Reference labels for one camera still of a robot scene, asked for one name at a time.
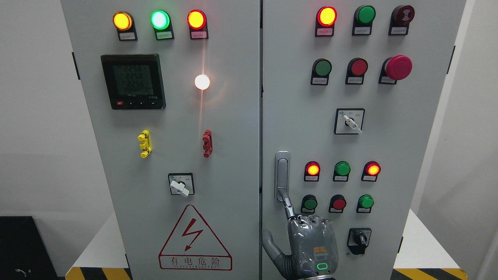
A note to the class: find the red button lower middle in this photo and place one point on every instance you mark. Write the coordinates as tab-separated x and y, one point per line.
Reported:
337	204

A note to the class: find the green button lower left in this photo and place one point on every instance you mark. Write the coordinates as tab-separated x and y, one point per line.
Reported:
308	204

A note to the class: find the black digital power meter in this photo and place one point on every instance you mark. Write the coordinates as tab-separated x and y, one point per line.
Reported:
134	81

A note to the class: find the right door upper rotary switch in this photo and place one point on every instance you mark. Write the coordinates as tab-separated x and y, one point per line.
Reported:
349	121

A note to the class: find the white indicator light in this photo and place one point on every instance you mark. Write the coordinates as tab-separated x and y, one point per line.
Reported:
202	82

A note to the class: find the dark red buzzer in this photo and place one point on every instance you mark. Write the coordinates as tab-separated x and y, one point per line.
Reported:
401	17

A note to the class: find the grey cabinet door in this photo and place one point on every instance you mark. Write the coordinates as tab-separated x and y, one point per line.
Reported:
227	184
299	118

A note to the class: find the white platform hazard striped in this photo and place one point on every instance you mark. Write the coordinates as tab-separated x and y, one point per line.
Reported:
421	256

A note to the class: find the right grey cabinet door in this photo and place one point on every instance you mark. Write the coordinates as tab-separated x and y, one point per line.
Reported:
299	118

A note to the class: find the green indicator middle row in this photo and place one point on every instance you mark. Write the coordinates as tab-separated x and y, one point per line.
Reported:
342	170

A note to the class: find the red emergency stop button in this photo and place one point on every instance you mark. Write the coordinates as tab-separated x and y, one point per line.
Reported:
395	68

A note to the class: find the green button lower right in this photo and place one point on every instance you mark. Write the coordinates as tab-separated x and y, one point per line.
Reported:
365	204

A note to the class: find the red terminal connector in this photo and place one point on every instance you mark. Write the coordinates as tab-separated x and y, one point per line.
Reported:
207	143

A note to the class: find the yellow terminal connector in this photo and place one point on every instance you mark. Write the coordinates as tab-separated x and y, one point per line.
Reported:
145	143

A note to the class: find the door rotary switch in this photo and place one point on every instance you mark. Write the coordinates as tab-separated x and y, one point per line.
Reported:
181	184
349	121

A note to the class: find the red indicator light top left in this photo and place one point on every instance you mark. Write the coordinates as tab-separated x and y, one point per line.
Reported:
197	22

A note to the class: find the green button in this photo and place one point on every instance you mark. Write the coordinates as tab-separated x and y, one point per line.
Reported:
308	204
362	20
365	204

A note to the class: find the red lit indicator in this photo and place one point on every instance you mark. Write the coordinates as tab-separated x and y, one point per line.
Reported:
311	172
325	21
371	170

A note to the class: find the left door rotary switch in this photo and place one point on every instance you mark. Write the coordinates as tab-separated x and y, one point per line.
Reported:
181	184

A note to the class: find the red lit indicator left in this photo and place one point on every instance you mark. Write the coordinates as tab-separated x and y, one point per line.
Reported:
311	172

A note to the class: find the electric hazard warning sticker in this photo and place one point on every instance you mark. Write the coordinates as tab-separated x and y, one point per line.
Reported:
192	244

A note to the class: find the left grey cabinet door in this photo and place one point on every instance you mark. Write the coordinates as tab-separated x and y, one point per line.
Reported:
227	184

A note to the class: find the black knob selector switch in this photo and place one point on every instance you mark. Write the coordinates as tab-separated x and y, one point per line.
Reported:
358	239

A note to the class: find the red button second row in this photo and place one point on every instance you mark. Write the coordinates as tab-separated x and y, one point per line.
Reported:
356	70

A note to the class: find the yellow indicator light top left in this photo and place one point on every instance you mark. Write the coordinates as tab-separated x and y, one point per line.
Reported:
125	25

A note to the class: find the green button second row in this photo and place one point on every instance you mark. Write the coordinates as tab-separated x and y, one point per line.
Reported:
321	70

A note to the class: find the black box lower left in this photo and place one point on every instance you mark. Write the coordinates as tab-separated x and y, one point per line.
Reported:
23	255

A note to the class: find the green indicator light top left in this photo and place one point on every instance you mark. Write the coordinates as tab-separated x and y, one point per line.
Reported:
162	25

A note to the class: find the red lit indicator top right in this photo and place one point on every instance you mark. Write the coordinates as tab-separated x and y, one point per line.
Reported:
325	21

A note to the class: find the silver door handle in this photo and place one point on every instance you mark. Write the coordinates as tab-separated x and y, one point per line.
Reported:
281	175

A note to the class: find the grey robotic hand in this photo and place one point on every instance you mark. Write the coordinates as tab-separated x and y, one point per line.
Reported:
314	254

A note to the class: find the green button top right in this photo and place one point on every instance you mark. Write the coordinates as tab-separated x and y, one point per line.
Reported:
362	20

